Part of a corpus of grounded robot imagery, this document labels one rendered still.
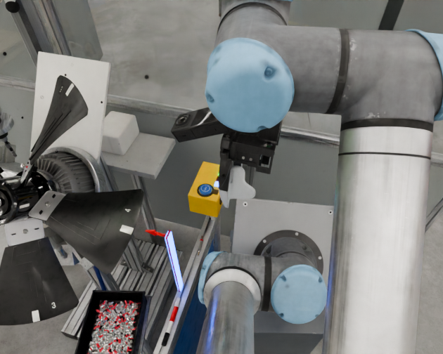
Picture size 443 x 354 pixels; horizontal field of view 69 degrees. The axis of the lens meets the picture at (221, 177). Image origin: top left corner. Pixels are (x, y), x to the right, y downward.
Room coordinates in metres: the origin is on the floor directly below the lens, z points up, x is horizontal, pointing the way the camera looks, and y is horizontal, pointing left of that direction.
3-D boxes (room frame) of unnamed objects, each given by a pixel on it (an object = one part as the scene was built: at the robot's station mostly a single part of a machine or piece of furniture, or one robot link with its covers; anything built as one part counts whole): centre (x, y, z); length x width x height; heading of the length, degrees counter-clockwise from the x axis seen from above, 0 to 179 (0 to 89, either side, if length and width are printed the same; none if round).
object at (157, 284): (0.75, 0.54, 0.04); 0.62 x 0.45 x 0.08; 164
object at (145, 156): (1.08, 0.42, 0.85); 0.36 x 0.24 x 0.03; 74
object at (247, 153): (0.38, -0.04, 1.57); 0.09 x 0.08 x 0.12; 73
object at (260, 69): (0.28, -0.04, 1.73); 0.11 x 0.11 x 0.08; 84
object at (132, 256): (0.88, 0.50, 0.58); 0.09 x 0.05 x 1.15; 74
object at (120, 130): (1.13, 0.49, 0.92); 0.17 x 0.16 x 0.11; 164
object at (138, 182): (1.08, 0.42, 0.42); 0.04 x 0.04 x 0.83; 74
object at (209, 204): (0.71, 0.04, 1.02); 0.16 x 0.10 x 0.11; 164
